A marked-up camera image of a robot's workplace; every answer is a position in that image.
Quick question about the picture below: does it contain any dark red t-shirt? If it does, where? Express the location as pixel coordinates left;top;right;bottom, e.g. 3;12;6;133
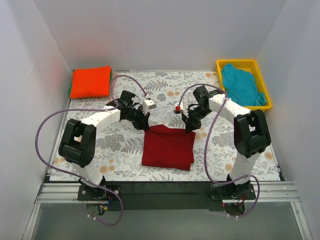
141;124;196;171

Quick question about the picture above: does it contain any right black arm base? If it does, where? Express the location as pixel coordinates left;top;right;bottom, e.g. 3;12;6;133
206;180;256;200

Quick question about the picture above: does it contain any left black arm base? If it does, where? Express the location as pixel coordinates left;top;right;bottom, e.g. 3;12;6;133
77;180;122;201

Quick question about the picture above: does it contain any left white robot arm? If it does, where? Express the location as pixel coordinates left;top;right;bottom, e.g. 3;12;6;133
58;90;157;200

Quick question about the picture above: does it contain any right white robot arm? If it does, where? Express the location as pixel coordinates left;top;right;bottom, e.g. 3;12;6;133
173;83;271;199

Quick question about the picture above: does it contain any floral patterned table mat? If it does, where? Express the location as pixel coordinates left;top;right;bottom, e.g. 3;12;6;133
49;70;281;182

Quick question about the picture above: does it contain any folded pink t-shirt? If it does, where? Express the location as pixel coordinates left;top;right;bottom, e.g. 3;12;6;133
106;70;118;100

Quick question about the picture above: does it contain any teal t-shirt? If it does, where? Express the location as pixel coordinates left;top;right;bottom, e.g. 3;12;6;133
221;63;267;107

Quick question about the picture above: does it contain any folded orange t-shirt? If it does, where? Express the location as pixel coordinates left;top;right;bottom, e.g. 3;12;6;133
69;65;112;99

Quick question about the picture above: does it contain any yellow plastic bin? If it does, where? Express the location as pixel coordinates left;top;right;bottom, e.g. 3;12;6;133
216;58;273;112

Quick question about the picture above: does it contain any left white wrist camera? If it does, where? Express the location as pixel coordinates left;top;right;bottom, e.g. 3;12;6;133
142;99;157;113

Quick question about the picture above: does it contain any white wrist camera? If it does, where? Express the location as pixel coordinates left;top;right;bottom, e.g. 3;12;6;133
142;99;157;113
173;102;188;116

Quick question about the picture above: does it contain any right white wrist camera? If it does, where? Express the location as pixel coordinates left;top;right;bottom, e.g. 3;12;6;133
173;102;188;116

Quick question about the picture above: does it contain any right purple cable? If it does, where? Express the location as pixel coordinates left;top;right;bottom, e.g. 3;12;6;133
174;84;261;218

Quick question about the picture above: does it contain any purple cable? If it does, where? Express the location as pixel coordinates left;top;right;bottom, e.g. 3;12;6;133
174;84;261;218
35;74;125;227

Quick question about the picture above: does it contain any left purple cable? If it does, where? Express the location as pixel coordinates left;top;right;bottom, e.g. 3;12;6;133
35;74;125;227

